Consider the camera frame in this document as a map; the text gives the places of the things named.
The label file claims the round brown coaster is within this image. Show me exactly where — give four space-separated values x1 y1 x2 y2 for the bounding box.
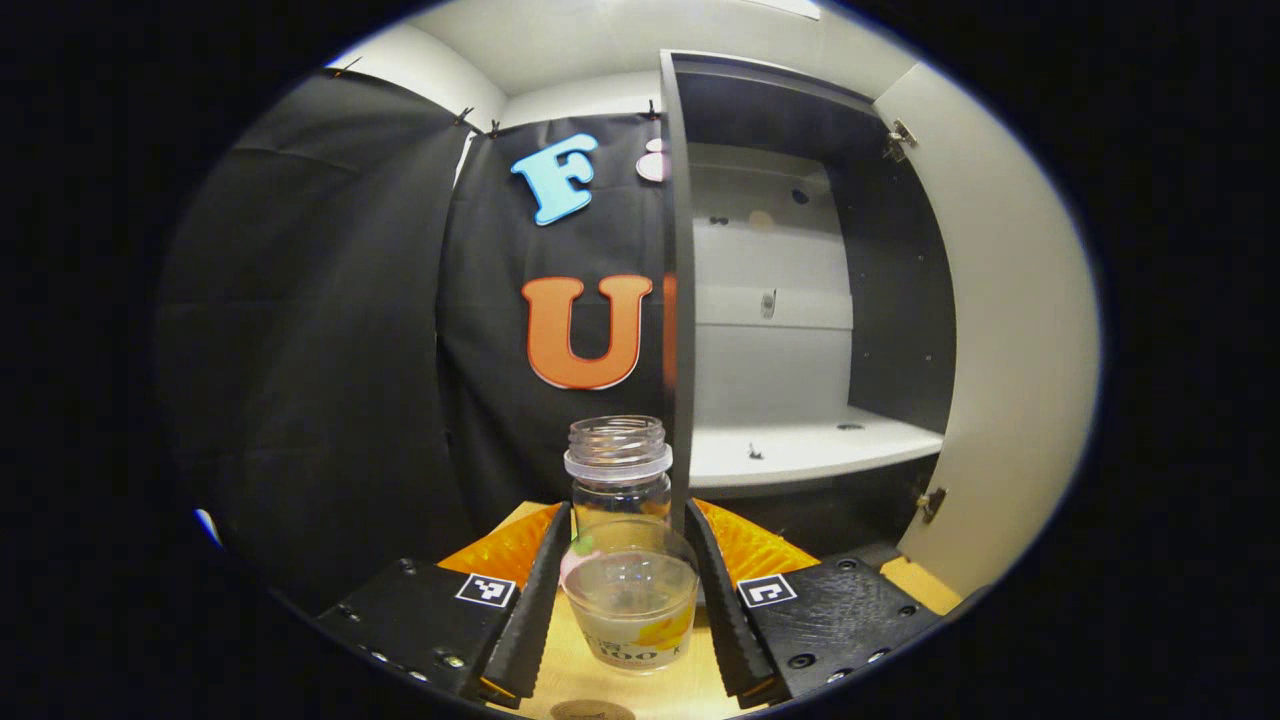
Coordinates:
548 698 637 720

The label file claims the clear plastic bottle yellow label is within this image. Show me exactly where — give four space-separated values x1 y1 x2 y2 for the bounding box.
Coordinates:
558 415 701 676

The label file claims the white cabinet shelf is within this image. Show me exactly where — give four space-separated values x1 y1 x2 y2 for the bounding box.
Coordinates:
690 405 946 489

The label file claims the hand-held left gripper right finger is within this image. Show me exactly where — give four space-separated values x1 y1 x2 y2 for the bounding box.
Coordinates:
682 497 947 710

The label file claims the black backdrop cloth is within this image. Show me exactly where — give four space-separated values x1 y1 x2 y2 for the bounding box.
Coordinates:
155 68 681 611

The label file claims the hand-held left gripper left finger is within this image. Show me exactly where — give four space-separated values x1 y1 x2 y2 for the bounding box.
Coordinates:
315 501 574 707

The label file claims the grey cabinet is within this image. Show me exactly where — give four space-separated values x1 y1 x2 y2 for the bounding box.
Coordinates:
658 50 961 561

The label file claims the beige cabinet door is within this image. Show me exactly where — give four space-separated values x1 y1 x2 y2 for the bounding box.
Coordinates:
870 60 1101 601

